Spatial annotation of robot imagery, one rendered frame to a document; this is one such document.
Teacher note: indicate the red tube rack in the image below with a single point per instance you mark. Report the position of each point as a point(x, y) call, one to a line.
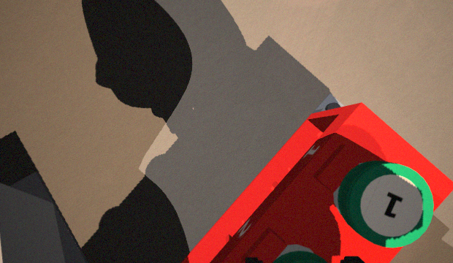
point(291, 200)

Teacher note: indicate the green round cap with cream top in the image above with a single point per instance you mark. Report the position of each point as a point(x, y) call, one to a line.
point(388, 204)

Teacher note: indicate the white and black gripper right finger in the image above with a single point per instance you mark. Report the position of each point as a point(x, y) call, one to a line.
point(351, 259)

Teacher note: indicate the beige button housing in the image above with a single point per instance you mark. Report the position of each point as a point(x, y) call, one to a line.
point(32, 228)

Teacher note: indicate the green cap with cream label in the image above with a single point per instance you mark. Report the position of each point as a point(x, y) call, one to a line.
point(300, 257)

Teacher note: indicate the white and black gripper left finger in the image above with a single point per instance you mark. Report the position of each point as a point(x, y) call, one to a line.
point(252, 260)

